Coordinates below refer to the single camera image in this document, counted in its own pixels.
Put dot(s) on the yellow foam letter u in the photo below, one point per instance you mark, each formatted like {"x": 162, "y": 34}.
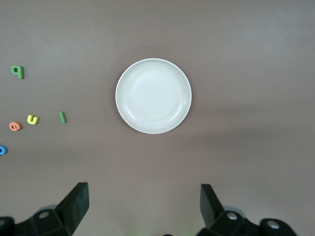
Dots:
{"x": 31, "y": 122}

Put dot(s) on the green foam letter l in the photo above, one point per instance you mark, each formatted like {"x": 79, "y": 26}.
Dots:
{"x": 62, "y": 117}

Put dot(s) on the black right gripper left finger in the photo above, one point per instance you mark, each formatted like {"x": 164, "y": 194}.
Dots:
{"x": 66, "y": 216}

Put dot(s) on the beige round plate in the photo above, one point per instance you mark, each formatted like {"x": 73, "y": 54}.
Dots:
{"x": 152, "y": 98}

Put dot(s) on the orange foam letter e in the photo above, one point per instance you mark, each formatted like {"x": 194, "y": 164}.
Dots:
{"x": 11, "y": 126}

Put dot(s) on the brown table cover sheet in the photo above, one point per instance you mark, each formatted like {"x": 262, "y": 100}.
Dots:
{"x": 246, "y": 73}

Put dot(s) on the green foam letter q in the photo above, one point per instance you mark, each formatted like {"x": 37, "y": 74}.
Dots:
{"x": 20, "y": 73}

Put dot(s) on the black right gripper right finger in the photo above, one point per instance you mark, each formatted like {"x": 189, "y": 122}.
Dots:
{"x": 221, "y": 223}

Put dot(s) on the blue foam letter p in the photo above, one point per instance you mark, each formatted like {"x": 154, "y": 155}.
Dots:
{"x": 5, "y": 150}

